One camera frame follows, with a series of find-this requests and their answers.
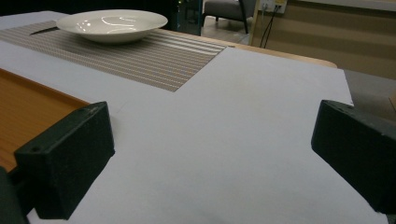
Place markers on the dark knife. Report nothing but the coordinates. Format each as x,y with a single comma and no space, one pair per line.
43,30

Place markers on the striped woven placemat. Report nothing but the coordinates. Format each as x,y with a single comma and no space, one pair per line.
140,59

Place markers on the white ceramic bowl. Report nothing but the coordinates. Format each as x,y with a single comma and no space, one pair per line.
112,25

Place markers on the wall power socket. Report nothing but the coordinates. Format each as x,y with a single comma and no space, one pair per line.
274,5

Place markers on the white paper sheet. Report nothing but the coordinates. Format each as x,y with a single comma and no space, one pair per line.
199,140

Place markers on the grey armchair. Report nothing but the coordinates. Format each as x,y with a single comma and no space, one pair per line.
229,9

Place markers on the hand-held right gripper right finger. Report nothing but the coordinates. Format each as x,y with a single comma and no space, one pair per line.
358,146

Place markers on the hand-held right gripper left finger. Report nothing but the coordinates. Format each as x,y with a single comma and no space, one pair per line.
67,161

